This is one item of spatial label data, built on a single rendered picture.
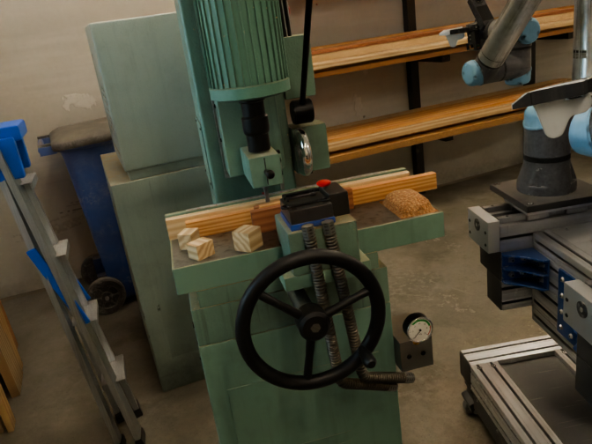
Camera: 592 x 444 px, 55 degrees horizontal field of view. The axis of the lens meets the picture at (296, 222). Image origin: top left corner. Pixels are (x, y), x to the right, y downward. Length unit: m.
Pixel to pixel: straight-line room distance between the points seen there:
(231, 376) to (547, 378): 1.04
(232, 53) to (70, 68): 2.36
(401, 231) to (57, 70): 2.58
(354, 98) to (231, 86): 2.77
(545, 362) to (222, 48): 1.41
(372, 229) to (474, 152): 3.35
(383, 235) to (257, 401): 0.47
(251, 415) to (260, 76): 0.75
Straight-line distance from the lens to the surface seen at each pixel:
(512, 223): 1.61
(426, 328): 1.32
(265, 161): 1.26
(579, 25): 1.68
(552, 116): 0.73
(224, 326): 1.25
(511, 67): 1.85
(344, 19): 3.89
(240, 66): 1.19
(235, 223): 1.33
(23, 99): 3.51
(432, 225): 1.30
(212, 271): 1.19
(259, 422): 1.39
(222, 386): 1.33
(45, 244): 1.87
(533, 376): 1.96
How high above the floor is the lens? 1.35
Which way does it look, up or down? 20 degrees down
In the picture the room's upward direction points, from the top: 8 degrees counter-clockwise
